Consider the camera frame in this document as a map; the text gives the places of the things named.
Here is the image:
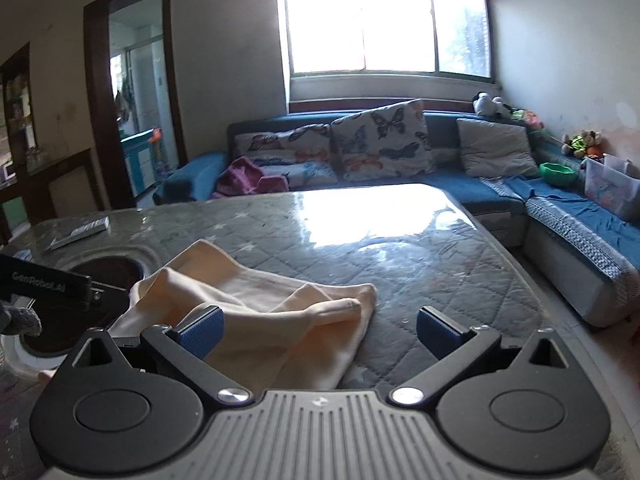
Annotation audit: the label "green plush toy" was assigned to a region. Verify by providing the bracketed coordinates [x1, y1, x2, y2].
[562, 130, 603, 158]

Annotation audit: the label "long butterfly print pillow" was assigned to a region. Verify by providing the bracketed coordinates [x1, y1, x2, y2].
[232, 124, 333, 159]

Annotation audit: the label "silver remote control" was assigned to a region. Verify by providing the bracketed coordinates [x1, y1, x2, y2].
[45, 215, 111, 252]

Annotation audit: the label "blue plastic rack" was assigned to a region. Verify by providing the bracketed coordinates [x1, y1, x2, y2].
[120, 127, 164, 196]

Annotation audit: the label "flat butterfly print cushion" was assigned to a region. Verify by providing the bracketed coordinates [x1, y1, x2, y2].
[250, 155, 341, 191]

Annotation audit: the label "dark wooden cabinet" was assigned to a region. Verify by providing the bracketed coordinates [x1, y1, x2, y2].
[0, 42, 97, 241]

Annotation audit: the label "clear plastic storage box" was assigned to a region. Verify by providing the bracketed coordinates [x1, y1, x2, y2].
[582, 152, 640, 222]

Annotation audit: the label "green bowl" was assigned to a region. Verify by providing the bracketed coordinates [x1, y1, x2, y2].
[539, 161, 577, 186]

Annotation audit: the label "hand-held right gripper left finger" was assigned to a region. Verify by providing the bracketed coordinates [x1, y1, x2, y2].
[62, 305, 253, 407]

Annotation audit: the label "round black induction cooktop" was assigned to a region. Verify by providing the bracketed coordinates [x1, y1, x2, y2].
[22, 255, 146, 358]

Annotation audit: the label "brown door frame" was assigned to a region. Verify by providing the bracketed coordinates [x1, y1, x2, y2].
[82, 0, 188, 211]

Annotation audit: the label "blue corner sofa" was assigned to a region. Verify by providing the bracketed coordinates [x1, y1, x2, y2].
[152, 105, 640, 331]

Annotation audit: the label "magenta cloth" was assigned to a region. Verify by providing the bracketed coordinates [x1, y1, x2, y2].
[212, 156, 291, 199]

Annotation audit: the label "green and pink toys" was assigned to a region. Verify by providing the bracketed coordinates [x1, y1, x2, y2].
[510, 107, 546, 133]

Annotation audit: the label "black and white plush toy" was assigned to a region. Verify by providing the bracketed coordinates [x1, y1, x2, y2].
[472, 91, 513, 120]

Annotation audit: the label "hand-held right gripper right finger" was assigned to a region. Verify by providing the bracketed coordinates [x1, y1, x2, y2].
[390, 305, 583, 407]

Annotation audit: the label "blue sofa blanket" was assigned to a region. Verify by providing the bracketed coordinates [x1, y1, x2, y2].
[480, 175, 640, 281]

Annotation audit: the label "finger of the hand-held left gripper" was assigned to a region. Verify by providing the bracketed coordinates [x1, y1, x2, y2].
[91, 281, 132, 307]

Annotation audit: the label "cream cloth garment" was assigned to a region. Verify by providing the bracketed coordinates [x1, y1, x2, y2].
[107, 239, 377, 392]

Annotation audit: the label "grey pillow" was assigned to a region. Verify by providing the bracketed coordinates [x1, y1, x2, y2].
[456, 117, 540, 179]

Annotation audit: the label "large butterfly print pillow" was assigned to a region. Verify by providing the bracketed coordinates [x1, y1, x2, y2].
[330, 99, 433, 183]

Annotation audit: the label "window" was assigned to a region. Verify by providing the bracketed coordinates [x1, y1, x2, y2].
[277, 0, 493, 81]

